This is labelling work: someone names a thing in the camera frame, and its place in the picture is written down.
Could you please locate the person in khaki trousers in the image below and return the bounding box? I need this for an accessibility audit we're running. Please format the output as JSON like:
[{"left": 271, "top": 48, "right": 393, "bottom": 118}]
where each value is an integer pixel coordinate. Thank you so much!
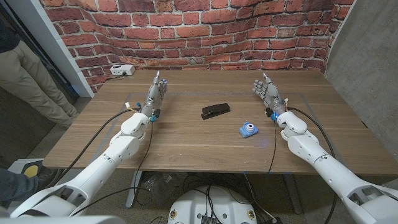
[{"left": 0, "top": 17, "right": 78, "bottom": 128}]

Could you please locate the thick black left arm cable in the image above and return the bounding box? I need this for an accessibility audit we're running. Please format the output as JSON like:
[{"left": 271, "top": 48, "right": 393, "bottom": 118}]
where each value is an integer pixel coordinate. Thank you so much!
[{"left": 46, "top": 107, "right": 141, "bottom": 189}]

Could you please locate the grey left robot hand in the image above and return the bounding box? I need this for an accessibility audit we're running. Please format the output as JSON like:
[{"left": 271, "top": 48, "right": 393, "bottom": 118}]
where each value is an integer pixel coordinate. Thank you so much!
[{"left": 141, "top": 70, "right": 169, "bottom": 118}]

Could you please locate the person in blue jeans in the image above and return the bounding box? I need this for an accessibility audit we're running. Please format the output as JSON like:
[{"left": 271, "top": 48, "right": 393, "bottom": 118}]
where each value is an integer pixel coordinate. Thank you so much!
[{"left": 0, "top": 167, "right": 60, "bottom": 208}]

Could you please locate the white wall pillar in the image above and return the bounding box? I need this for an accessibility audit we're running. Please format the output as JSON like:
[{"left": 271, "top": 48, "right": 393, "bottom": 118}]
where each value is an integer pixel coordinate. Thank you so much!
[{"left": 6, "top": 0, "right": 95, "bottom": 98}]

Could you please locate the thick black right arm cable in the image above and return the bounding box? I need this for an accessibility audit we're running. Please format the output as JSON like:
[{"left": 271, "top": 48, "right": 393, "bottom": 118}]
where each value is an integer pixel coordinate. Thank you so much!
[{"left": 286, "top": 106, "right": 338, "bottom": 224}]

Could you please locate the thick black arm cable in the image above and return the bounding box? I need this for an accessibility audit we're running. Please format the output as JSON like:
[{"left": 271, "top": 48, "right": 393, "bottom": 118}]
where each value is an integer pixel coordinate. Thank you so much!
[
  {"left": 46, "top": 107, "right": 141, "bottom": 189},
  {"left": 286, "top": 106, "right": 338, "bottom": 224}
]

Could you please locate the yellow and black floor mat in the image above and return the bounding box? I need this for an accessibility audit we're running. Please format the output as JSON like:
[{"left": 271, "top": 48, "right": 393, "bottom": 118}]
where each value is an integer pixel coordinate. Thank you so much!
[{"left": 7, "top": 157, "right": 45, "bottom": 180}]

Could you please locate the white table leg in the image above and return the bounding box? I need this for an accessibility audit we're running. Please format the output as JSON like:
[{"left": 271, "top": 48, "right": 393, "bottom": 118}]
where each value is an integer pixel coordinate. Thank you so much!
[{"left": 125, "top": 170, "right": 143, "bottom": 209}]

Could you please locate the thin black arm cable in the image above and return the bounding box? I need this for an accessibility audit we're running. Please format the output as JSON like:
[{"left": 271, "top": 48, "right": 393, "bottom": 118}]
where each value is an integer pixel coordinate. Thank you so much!
[
  {"left": 70, "top": 119, "right": 155, "bottom": 217},
  {"left": 267, "top": 120, "right": 278, "bottom": 174}
]

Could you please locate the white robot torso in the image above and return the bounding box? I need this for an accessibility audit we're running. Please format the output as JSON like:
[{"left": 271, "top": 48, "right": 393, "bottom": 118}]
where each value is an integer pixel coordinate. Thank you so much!
[{"left": 167, "top": 185, "right": 258, "bottom": 224}]

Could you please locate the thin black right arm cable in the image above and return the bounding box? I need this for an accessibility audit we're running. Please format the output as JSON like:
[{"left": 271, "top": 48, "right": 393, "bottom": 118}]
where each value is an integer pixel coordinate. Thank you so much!
[{"left": 267, "top": 120, "right": 278, "bottom": 174}]

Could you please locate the grey table leg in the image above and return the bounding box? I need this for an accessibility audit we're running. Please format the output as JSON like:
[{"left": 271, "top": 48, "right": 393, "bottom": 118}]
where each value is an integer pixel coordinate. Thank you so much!
[{"left": 281, "top": 174, "right": 303, "bottom": 215}]

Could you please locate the clear plastic bag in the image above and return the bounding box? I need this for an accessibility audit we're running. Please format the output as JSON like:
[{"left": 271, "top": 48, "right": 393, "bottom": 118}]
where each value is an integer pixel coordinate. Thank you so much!
[{"left": 141, "top": 172, "right": 187, "bottom": 206}]

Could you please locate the white power box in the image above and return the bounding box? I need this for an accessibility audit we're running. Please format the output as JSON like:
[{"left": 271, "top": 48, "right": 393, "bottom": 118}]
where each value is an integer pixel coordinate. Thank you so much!
[{"left": 109, "top": 64, "right": 136, "bottom": 77}]

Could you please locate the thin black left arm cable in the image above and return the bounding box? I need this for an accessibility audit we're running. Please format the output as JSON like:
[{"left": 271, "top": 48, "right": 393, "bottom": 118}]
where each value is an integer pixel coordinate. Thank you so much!
[{"left": 70, "top": 119, "right": 155, "bottom": 217}]

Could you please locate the printed red brick backdrop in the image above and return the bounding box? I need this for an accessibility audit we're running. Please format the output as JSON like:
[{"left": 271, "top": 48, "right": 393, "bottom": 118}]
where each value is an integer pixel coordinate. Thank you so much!
[{"left": 39, "top": 0, "right": 355, "bottom": 94}]

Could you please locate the black power box cable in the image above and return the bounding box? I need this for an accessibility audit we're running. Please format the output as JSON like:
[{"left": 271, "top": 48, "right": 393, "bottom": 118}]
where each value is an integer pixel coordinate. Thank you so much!
[{"left": 106, "top": 72, "right": 127, "bottom": 82}]

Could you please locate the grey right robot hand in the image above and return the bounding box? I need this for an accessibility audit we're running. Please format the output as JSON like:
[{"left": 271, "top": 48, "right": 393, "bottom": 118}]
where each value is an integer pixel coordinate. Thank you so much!
[{"left": 252, "top": 72, "right": 289, "bottom": 117}]

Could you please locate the blue toy camera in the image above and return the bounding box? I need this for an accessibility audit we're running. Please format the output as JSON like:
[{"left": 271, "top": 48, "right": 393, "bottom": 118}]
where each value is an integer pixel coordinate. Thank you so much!
[{"left": 238, "top": 121, "right": 259, "bottom": 139}]

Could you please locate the black stapler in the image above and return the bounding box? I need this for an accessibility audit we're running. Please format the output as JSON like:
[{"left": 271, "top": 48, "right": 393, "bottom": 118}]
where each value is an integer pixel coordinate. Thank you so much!
[{"left": 200, "top": 103, "right": 231, "bottom": 121}]

